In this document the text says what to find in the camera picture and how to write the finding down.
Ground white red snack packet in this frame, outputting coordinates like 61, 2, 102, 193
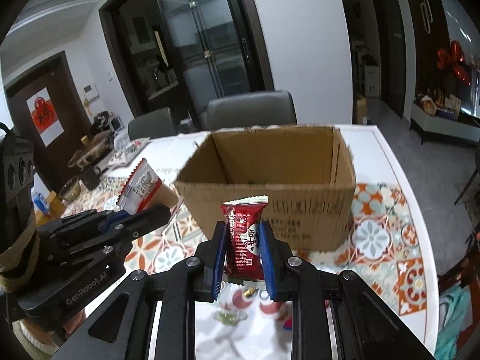
116, 158, 180, 215

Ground pale green cake packet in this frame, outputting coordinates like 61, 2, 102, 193
213, 310, 248, 326

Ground pink snack packet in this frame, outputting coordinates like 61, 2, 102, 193
283, 316, 293, 331

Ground person's left hand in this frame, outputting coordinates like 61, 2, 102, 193
63, 309, 86, 336

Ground glass bowl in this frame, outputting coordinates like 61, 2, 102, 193
58, 176, 81, 203

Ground blue milk carton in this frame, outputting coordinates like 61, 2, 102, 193
32, 190, 50, 215

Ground steel hot pot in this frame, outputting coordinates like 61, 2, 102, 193
67, 131, 112, 169

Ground grey dining chair left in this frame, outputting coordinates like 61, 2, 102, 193
128, 107, 176, 141

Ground grey dining chair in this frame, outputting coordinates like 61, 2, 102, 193
128, 107, 176, 141
206, 90, 298, 131

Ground patterned table runner cloth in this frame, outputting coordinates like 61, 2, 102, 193
61, 173, 429, 360

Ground red paper door poster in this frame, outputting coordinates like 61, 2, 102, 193
26, 87, 64, 146

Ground brown floor cardboard box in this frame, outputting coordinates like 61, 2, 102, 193
353, 93, 368, 125

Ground white low cabinet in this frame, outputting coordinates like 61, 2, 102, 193
409, 104, 479, 146

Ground glass sliding door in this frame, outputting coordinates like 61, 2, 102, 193
157, 0, 264, 123

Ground red foil balloons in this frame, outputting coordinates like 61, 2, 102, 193
436, 40, 471, 86

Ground wall intercom panel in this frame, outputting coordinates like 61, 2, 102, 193
84, 83, 99, 102

